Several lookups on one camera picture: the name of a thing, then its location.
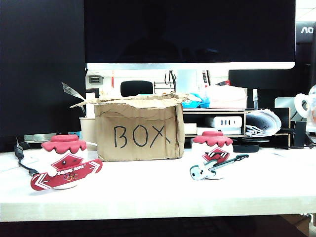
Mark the small black box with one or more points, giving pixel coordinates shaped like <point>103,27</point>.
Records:
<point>299,134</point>

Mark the black round disc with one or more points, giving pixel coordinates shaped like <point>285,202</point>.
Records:
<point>246,148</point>

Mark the large black monitor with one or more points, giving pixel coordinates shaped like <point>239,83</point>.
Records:
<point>37,74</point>

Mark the flat white box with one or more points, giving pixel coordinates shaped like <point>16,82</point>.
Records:
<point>219,131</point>

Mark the brown cardboard box marked BOX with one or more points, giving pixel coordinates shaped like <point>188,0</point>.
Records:
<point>138,116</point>

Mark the crumpled clear tape strip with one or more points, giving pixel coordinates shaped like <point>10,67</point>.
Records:
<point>71,91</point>

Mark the red hanging knot ornament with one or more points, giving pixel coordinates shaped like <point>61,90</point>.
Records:
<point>112,79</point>

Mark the rolled newspaper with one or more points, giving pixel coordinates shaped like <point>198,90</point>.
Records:
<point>263,121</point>

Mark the small cream box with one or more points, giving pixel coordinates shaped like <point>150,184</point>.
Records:
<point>190,128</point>

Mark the pink white tissue pack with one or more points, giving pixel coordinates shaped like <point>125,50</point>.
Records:
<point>225,97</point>

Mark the large silver-edged monitor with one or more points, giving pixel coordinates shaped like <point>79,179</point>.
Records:
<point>187,32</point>

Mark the beige paper cup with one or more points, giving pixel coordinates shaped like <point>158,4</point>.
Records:
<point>87,130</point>

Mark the blue plastic bag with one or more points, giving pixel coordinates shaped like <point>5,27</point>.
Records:
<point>195,101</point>

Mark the black office chair back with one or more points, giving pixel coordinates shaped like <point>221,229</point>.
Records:
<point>137,88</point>

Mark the black AOC monitor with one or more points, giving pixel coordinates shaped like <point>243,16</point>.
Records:
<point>306,32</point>

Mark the silver laptop stand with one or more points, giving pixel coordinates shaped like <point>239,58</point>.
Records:
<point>284,102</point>

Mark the grey wall socket panel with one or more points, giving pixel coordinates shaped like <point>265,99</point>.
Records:
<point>95,79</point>

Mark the red-capped doll with guitar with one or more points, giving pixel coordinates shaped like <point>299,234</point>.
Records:
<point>211,142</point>

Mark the white power strip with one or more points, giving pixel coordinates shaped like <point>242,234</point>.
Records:
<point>225,122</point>

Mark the red-capped doll with snowboard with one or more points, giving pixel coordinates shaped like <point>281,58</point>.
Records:
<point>66,145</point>

